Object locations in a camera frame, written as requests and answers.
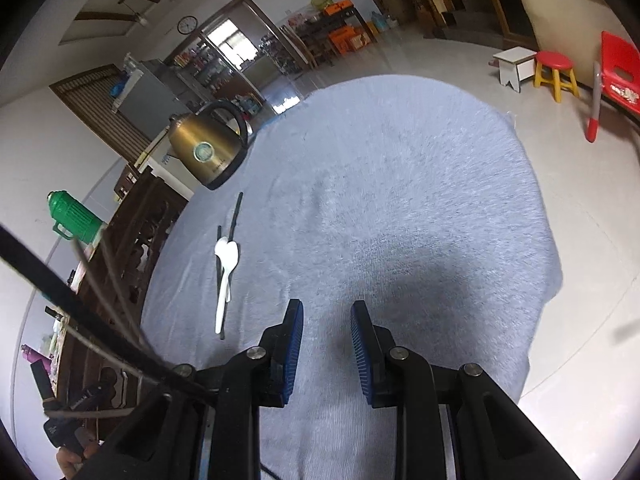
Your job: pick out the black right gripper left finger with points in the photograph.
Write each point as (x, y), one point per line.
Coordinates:
(282, 343)

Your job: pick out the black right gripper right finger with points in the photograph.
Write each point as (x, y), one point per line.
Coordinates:
(372, 345)

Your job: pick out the white plastic spoon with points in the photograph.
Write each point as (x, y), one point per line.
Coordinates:
(231, 260)
(219, 250)

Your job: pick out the person's left hand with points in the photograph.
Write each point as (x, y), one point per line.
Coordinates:
(70, 462)

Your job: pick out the dark carved wooden sideboard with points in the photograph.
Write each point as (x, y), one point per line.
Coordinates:
(136, 235)

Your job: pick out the black chopstick on cloth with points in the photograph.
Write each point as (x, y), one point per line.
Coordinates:
(235, 216)
(218, 328)

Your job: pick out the grey round table cloth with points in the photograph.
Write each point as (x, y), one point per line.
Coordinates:
(404, 192)

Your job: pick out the gold electric kettle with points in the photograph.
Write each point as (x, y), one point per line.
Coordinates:
(212, 143)

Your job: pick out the green thermos flask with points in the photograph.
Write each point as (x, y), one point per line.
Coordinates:
(72, 219)

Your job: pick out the white chest freezer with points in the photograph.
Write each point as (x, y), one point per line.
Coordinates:
(161, 158)

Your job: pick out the grey refrigerator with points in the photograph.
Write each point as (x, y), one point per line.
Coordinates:
(151, 94)

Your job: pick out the orange crate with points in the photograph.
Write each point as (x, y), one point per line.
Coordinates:
(340, 39)

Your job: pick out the dark wooden side table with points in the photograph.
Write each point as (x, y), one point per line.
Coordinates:
(313, 33)

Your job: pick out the small white wooden stool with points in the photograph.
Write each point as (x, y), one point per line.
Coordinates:
(515, 65)

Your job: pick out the red yellow round stool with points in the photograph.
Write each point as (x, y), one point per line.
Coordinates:
(557, 71)

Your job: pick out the red plastic child chair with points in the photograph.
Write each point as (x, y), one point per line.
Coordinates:
(620, 71)

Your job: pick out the beige leather armchair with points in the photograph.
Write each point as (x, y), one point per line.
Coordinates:
(573, 28)

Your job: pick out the round wall clock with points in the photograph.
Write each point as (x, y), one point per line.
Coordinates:
(187, 25)

